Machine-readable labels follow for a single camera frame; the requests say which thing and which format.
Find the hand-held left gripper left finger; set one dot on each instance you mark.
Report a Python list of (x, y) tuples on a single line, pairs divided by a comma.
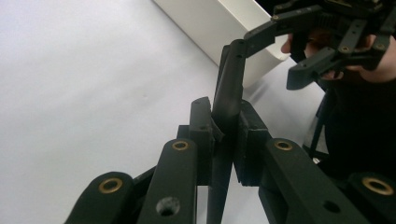
[(202, 124)]

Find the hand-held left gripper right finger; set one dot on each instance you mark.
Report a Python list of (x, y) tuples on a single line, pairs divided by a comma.
[(252, 140)]

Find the white oblong plastic container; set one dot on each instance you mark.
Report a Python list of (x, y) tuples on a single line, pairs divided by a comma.
[(218, 28)]

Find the white board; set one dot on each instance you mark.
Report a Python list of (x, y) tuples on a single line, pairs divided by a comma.
[(77, 93)]

